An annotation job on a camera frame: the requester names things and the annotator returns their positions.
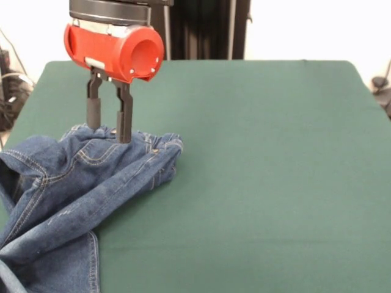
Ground black cable bundle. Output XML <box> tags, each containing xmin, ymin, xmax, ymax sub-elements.
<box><xmin>0</xmin><ymin>70</ymin><xmax>35</xmax><ymax>132</ymax></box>

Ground black upright power strip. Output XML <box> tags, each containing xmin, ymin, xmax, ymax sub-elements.
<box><xmin>0</xmin><ymin>48</ymin><xmax>12</xmax><ymax>74</ymax></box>

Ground dark green table cloth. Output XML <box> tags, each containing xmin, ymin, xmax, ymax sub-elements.
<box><xmin>0</xmin><ymin>59</ymin><xmax>391</xmax><ymax>293</ymax></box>

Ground blue denim jeans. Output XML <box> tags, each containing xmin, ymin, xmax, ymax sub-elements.
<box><xmin>0</xmin><ymin>123</ymin><xmax>185</xmax><ymax>293</ymax></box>

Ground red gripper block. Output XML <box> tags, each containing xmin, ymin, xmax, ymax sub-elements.
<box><xmin>63</xmin><ymin>23</ymin><xmax>166</xmax><ymax>145</ymax></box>

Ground white cable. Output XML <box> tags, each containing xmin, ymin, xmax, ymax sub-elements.
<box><xmin>0</xmin><ymin>70</ymin><xmax>34</xmax><ymax>91</ymax></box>

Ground black metal column stand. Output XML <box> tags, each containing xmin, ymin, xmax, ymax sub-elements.
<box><xmin>149</xmin><ymin>0</ymin><xmax>254</xmax><ymax>61</ymax></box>

